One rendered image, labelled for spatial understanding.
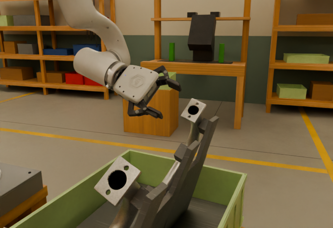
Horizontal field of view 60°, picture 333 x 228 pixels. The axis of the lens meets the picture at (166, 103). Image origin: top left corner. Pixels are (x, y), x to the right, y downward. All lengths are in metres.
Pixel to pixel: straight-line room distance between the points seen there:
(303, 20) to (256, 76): 1.26
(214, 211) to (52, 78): 5.92
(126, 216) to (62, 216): 0.36
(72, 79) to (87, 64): 5.42
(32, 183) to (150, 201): 0.68
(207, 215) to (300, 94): 4.39
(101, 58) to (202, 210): 0.54
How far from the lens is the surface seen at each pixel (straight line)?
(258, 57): 5.59
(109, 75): 0.80
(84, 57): 0.87
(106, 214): 0.92
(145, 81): 0.76
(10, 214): 1.04
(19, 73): 7.18
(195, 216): 0.90
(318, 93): 5.23
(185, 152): 0.58
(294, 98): 5.16
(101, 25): 0.87
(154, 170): 1.01
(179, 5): 5.79
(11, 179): 1.06
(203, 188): 0.96
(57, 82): 6.57
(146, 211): 0.44
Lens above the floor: 1.37
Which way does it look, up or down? 14 degrees down
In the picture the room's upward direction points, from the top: straight up
